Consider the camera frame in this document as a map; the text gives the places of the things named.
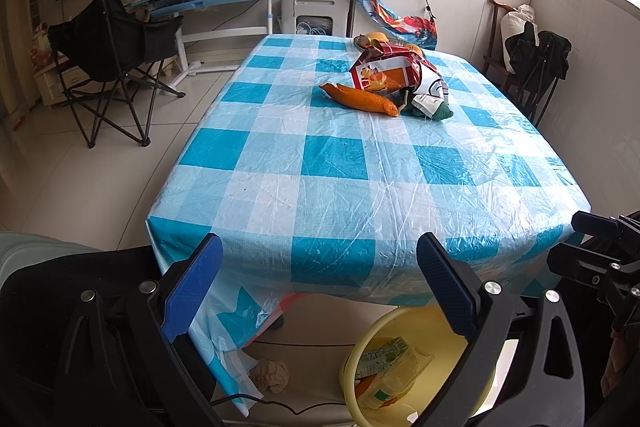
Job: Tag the dark wooden chair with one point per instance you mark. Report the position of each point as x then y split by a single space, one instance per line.
494 37

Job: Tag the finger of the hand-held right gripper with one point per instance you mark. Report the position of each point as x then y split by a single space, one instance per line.
580 263
597 224

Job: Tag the yellow speckled mango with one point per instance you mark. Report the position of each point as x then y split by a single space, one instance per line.
412 47

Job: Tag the yellow mango with dark spot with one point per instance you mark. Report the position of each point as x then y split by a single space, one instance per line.
376 37

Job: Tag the yellow plastic bucket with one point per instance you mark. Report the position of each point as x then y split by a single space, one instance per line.
420 324

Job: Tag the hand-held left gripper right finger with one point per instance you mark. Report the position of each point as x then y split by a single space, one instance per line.
445 287

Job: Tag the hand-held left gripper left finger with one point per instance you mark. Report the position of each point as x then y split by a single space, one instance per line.
192 287

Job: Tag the folded black chair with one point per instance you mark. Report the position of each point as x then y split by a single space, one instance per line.
545 57

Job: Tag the black folding camp chair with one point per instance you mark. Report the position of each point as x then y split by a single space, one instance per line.
110 42

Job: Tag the blue white checkered tablecloth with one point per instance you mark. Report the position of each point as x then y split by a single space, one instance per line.
325 187

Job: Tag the colourful printed cloth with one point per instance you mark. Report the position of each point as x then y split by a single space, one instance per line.
390 17

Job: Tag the white stuffed bag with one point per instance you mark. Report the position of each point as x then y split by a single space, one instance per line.
515 19

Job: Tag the green white carton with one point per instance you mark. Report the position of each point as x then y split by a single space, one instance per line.
387 352

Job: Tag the crumpled brown paper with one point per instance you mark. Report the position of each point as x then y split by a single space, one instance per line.
270 374

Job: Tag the red white snack bag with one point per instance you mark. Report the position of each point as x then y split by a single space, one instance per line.
385 72

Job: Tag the white low cabinet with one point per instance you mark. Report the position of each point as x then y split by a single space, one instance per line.
55 82

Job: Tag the white box appliance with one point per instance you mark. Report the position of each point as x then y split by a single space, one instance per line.
315 4

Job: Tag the green cloth item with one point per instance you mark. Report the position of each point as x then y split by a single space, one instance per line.
440 113

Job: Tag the orange textured snack packet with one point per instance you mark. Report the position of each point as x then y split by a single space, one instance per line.
365 99

